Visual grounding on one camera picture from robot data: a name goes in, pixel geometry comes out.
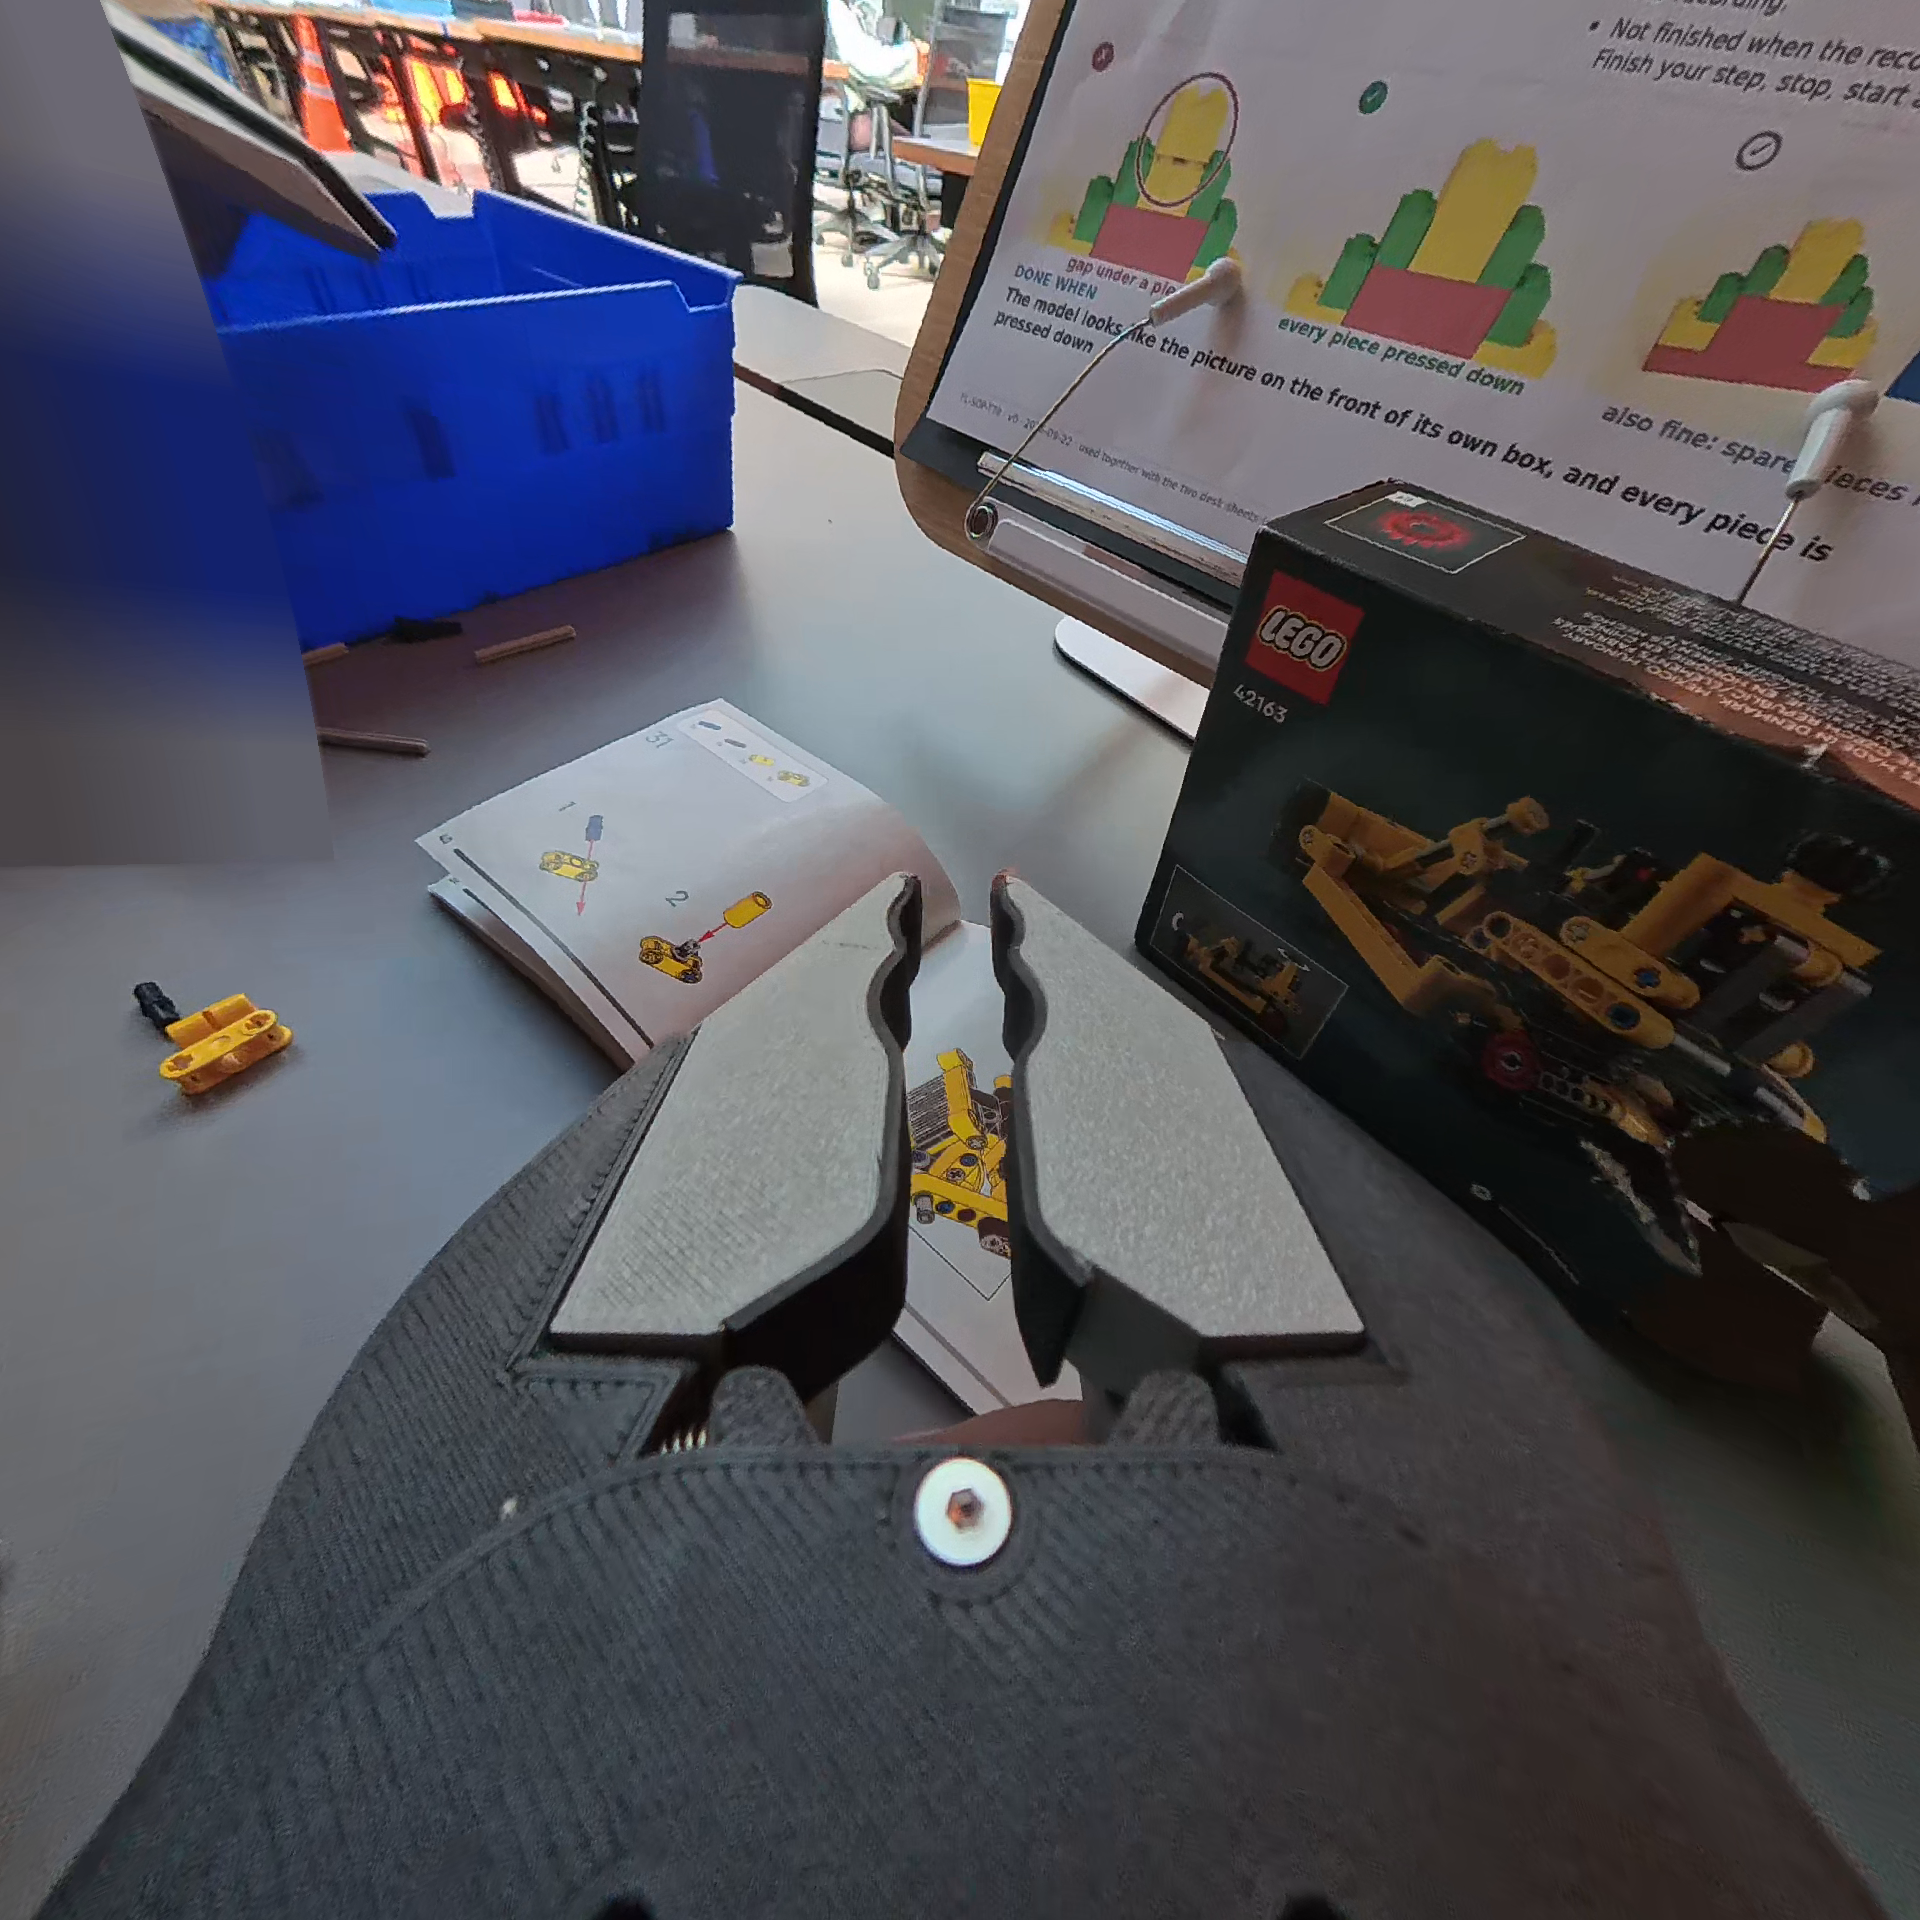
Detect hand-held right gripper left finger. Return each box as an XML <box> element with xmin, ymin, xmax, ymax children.
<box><xmin>546</xmin><ymin>872</ymin><xmax>923</xmax><ymax>1404</ymax></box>

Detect black office chair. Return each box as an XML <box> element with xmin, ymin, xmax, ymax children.
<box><xmin>631</xmin><ymin>0</ymin><xmax>827</xmax><ymax>308</ymax></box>

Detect grey office chair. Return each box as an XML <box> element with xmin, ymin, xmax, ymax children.
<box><xmin>815</xmin><ymin>60</ymin><xmax>962</xmax><ymax>287</ymax></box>

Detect yellow lego connector piece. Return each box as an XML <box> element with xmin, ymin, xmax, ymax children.
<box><xmin>158</xmin><ymin>994</ymin><xmax>296</xmax><ymax>1098</ymax></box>

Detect wire page holder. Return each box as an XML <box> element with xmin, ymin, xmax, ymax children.
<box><xmin>966</xmin><ymin>258</ymin><xmax>1248</xmax><ymax>540</ymax></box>
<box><xmin>1733</xmin><ymin>380</ymin><xmax>1881</xmax><ymax>600</ymax></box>

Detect blue plastic bin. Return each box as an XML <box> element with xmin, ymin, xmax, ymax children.
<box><xmin>200</xmin><ymin>188</ymin><xmax>744</xmax><ymax>654</ymax></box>

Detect dark lego set box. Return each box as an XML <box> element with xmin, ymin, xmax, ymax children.
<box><xmin>1136</xmin><ymin>480</ymin><xmax>1920</xmax><ymax>1443</ymax></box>

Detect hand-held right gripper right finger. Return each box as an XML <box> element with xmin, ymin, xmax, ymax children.
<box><xmin>990</xmin><ymin>872</ymin><xmax>1369</xmax><ymax>1404</ymax></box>

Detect grey flat panel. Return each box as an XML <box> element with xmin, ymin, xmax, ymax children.
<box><xmin>111</xmin><ymin>0</ymin><xmax>399</xmax><ymax>256</ymax></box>

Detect printed instruction sheet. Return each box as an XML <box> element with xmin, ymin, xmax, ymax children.
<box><xmin>941</xmin><ymin>0</ymin><xmax>1920</xmax><ymax>663</ymax></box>

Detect orange and black equipment rack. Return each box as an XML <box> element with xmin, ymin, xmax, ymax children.
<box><xmin>210</xmin><ymin>0</ymin><xmax>632</xmax><ymax>212</ymax></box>

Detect open instruction booklet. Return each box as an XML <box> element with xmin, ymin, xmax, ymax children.
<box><xmin>415</xmin><ymin>696</ymin><xmax>1051</xmax><ymax>1419</ymax></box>

